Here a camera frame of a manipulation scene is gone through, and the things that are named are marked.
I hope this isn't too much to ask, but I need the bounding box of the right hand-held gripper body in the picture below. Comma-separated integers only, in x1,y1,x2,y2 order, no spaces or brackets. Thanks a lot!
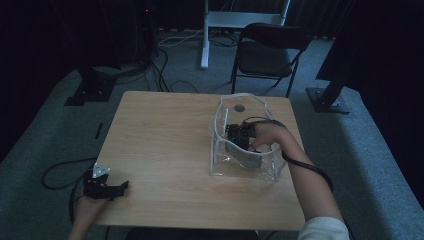
233,121,258,150

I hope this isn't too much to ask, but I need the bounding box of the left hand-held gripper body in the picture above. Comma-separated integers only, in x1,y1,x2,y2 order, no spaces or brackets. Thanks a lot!
82,162,116,201

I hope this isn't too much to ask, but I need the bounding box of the transparent plastic bag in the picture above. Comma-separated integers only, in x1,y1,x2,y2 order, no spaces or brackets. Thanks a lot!
208,92,288,183

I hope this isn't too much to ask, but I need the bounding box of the person's left hand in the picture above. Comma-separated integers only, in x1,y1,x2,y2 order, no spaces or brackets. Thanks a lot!
73,195,111,224

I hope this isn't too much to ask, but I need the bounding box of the person's right hand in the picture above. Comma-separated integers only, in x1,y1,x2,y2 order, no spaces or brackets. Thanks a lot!
249,121,293,152

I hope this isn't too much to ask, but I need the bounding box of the black folding chair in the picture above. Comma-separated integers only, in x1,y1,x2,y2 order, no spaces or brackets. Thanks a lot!
229,22,314,99

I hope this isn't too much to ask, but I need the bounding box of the black stand with bolted base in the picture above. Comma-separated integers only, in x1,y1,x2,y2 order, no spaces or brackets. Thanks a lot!
305,64,352,115

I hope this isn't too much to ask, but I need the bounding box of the black stand with flat base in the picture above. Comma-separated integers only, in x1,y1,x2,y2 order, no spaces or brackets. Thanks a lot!
64,64,117,107

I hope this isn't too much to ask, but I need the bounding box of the person's white sleeve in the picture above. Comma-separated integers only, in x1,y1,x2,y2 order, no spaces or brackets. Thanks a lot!
297,216,351,240

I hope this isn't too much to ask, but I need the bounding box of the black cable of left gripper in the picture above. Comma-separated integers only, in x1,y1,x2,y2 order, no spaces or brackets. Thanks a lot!
41,157,98,225

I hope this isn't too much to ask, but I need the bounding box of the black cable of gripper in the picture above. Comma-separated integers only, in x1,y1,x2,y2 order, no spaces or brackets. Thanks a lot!
41,157,98,225
241,116,334,193

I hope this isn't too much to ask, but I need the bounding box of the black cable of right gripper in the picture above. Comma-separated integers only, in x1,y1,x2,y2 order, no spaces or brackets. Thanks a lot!
241,116,334,193

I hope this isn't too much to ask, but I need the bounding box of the bundle of black floor cables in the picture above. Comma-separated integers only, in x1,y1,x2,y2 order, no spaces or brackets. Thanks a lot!
113,46,200,94

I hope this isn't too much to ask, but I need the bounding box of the white desk frame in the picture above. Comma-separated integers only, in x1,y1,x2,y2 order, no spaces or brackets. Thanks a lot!
200,0,292,70

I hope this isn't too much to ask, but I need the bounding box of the white floor cable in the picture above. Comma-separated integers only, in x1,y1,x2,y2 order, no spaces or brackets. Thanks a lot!
157,29,205,48

